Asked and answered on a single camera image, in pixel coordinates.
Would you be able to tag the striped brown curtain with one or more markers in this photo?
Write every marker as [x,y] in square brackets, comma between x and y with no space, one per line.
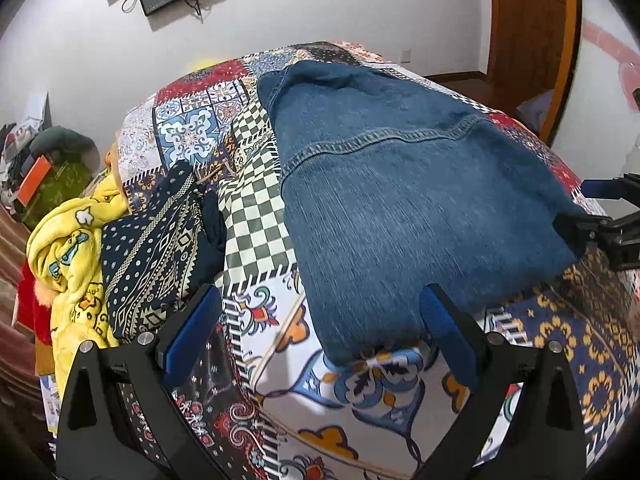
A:
[15,310]

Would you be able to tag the grey pillow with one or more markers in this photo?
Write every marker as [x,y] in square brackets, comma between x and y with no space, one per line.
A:
[60,140]

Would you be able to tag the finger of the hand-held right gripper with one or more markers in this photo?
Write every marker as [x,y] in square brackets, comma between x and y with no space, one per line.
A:
[600,188]
[575,232]

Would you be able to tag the pile of clutter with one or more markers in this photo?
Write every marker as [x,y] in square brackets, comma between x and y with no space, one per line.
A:
[17,145]

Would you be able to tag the white wall socket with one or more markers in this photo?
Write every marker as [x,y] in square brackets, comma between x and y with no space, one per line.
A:
[406,55]

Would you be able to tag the patchwork bed sheet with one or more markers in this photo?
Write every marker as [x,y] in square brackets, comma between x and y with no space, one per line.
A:
[350,410]

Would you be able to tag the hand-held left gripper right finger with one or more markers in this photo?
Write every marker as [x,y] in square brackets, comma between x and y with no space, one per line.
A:
[447,340]

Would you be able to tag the red cloth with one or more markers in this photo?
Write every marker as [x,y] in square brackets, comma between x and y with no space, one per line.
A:
[35,305]

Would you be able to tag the orange box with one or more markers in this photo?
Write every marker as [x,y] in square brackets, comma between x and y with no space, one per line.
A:
[32,180]

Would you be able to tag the navy patterned cloth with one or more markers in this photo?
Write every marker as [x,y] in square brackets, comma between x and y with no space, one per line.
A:
[150,260]

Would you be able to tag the wooden room door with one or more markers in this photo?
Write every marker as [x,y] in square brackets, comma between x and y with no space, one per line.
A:
[530,35]

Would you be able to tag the blue denim jacket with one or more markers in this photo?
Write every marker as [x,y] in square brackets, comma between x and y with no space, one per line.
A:
[400,210]

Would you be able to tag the green patterned bag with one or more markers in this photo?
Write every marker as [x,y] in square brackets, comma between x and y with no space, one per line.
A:
[60,190]

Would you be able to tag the yellow cartoon blanket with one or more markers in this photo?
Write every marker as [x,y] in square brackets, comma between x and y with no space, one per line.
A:
[70,260]

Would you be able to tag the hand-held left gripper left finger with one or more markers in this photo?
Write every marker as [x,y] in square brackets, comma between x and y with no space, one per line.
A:
[192,330]

